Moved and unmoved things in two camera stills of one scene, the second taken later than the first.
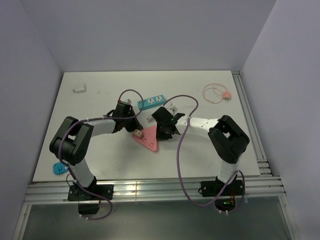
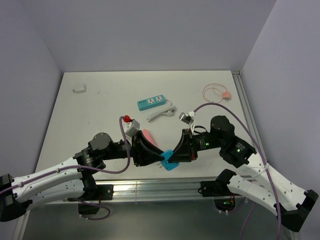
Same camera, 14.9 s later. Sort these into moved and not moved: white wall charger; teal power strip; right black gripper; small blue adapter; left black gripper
Moved: left black gripper; small blue adapter; right black gripper
Not moved: white wall charger; teal power strip
